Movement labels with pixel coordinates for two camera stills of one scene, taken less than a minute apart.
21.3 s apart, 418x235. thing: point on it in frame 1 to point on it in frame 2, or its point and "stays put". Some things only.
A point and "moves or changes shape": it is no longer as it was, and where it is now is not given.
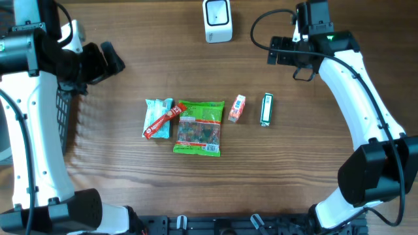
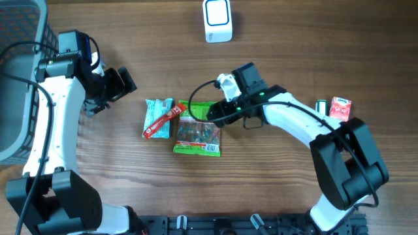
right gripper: (285, 42) to (217, 107)
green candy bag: (198, 128) stays put
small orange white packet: (237, 108) moves or changes shape
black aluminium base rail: (241, 224) stays put
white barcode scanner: (217, 21) stays put
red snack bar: (177, 109) stays put
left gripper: (116, 64) to (118, 84)
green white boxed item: (266, 109) moves or changes shape
